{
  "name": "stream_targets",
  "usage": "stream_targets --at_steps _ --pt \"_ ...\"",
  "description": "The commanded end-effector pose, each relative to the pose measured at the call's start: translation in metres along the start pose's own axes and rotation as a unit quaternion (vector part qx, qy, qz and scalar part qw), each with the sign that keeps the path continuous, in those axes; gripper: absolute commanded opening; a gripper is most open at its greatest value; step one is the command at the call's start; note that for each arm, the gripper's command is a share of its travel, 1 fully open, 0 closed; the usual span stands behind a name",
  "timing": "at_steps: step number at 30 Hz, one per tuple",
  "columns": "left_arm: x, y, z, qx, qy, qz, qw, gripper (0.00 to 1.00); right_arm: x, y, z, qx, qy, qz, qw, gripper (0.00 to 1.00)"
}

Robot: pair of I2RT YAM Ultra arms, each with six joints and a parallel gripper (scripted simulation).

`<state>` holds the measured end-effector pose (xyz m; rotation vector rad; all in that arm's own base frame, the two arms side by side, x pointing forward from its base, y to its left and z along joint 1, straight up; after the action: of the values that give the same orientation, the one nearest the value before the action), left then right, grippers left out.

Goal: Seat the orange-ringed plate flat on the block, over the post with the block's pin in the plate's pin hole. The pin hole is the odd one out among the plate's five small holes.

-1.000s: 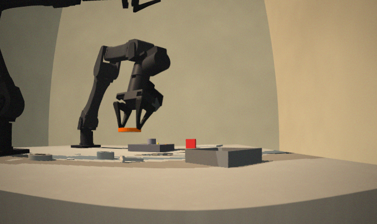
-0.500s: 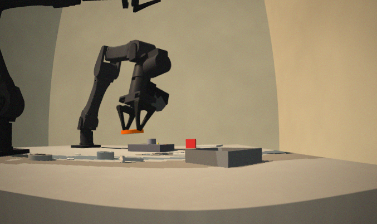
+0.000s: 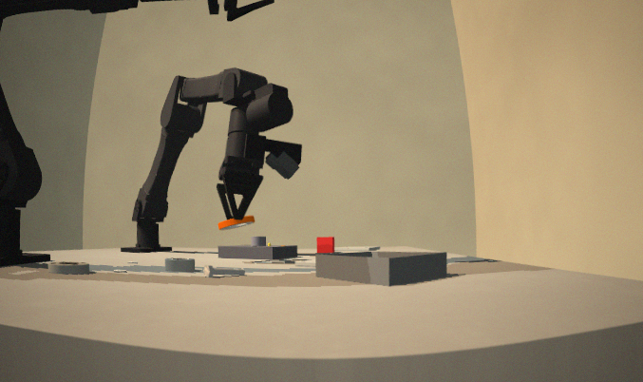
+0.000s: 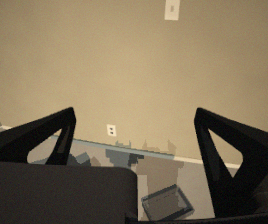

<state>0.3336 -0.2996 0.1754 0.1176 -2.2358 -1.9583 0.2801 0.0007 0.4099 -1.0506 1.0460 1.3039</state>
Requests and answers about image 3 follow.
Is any grey hex-head bolt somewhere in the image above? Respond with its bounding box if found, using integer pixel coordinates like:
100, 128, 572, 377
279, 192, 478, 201
203, 265, 245, 277

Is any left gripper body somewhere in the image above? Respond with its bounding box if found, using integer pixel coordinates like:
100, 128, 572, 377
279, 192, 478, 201
218, 131, 263, 181

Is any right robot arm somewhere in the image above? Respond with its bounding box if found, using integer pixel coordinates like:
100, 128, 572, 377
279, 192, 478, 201
0, 0, 139, 267

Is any red cube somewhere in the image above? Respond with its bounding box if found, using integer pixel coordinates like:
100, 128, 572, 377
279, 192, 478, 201
317, 237, 334, 253

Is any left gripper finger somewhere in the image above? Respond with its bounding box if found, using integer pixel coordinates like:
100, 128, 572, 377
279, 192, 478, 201
221, 170, 263, 220
217, 183, 251, 220

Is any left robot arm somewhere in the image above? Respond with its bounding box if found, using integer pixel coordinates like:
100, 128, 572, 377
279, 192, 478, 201
121, 67, 302, 253

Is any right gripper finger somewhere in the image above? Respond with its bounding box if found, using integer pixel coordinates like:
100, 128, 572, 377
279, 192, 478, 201
227, 0, 274, 21

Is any cream round plate with orange rim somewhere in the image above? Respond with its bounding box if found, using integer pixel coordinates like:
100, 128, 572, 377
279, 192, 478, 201
218, 216, 255, 230

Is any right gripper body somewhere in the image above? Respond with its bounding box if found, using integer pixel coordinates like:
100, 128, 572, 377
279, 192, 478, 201
208, 0, 228, 14

